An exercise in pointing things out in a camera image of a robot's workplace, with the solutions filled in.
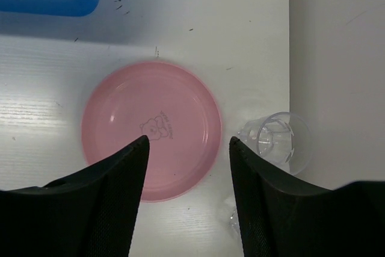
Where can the pink plastic plate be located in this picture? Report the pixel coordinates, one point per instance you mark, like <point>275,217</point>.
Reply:
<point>168,104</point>

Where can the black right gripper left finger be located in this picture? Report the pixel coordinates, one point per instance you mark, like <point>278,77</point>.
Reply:
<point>91,212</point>

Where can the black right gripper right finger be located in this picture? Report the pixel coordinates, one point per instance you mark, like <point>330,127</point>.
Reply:
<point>281,215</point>

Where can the clear plastic cup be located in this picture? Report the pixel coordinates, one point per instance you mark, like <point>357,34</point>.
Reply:
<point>283,139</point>

